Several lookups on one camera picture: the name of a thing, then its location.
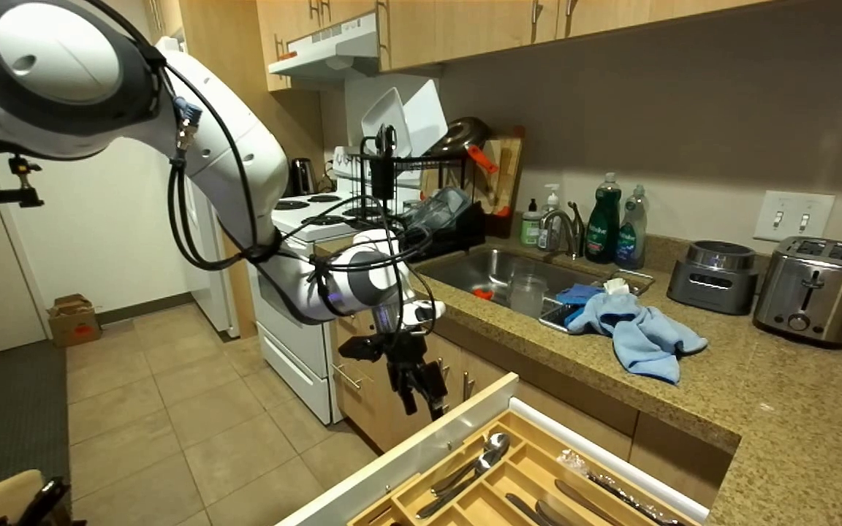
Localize dark blue sponge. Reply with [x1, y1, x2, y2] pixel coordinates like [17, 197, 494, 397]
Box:
[541, 282, 605, 330]

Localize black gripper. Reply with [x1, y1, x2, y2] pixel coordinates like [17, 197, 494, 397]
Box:
[380, 324, 451, 422]

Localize white plastic cutting board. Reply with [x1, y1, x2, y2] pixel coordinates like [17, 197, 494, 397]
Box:
[361, 77, 451, 163]

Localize silver metal spoon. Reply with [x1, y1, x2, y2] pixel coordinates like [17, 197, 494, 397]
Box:
[416, 431, 513, 520]

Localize bamboo cutlery organizer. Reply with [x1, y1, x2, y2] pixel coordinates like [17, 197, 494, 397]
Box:
[349, 409, 688, 526]

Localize dark handled knife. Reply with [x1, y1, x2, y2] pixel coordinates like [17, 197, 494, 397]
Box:
[586, 472, 684, 526]

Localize orange handled utensil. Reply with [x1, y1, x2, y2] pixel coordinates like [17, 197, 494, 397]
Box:
[465, 143, 500, 185]

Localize light blue cloth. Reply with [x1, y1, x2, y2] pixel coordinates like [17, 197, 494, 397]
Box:
[564, 289, 710, 385]

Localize stainless steel sink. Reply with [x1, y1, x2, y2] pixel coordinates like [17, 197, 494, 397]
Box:
[416, 244, 655, 318]

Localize white electric stove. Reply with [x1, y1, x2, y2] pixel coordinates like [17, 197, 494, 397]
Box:
[250, 188, 367, 431]

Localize silver two-slot toaster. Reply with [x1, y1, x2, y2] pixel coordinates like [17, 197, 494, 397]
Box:
[751, 233, 842, 349]

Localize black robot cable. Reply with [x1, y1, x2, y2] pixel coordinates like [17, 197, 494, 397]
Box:
[80, 0, 444, 391]

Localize grey plastic container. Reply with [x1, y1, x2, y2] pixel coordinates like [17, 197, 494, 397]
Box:
[403, 188, 475, 238]

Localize metal sink faucet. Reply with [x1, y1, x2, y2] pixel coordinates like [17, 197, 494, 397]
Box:
[536, 201, 592, 264]

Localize dark grey floor mat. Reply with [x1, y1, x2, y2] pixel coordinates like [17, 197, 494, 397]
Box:
[0, 339, 70, 499]

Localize white light switch plate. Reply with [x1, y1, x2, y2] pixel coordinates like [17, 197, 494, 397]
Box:
[751, 190, 837, 247]

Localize black frying pan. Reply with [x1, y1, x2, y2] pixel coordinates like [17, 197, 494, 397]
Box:
[444, 115, 492, 157]

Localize white range hood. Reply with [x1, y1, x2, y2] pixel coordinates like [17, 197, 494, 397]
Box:
[267, 8, 384, 83]

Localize small green soap bottle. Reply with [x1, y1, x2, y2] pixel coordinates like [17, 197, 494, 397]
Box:
[519, 197, 545, 248]

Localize small black countertop appliance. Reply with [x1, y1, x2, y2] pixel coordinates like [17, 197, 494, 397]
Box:
[666, 241, 760, 315]

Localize light wood kitchen drawer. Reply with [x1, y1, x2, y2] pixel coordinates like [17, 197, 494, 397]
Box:
[279, 372, 710, 526]

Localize black wire dish rack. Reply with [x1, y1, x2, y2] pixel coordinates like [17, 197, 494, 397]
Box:
[358, 127, 492, 264]

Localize light wood wall cabinets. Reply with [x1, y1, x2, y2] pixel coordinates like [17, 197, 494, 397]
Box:
[253, 0, 776, 96]

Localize black kettle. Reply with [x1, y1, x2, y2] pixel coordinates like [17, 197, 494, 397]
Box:
[288, 156, 320, 200]

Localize light wood base cabinet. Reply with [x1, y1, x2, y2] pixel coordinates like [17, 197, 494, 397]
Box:
[329, 261, 738, 508]

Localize small cardboard box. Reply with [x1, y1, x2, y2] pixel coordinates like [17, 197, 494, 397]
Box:
[48, 292, 106, 350]

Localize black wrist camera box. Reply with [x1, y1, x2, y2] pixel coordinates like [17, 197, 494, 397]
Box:
[337, 333, 389, 365]

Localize wooden cutting board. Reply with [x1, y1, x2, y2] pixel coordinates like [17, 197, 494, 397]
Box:
[476, 128, 529, 223]

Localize dark handled utensil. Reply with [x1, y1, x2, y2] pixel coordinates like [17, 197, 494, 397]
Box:
[503, 488, 571, 526]

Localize clear drinking glass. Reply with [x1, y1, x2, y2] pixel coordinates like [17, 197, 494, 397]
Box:
[505, 273, 551, 318]

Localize white refrigerator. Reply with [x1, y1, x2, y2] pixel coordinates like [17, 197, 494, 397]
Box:
[182, 178, 244, 342]

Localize green dish soap bottle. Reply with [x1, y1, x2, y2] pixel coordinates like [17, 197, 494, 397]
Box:
[581, 172, 627, 264]

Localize clear blue soap bottle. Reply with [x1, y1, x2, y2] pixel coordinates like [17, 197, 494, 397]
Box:
[615, 185, 650, 273]

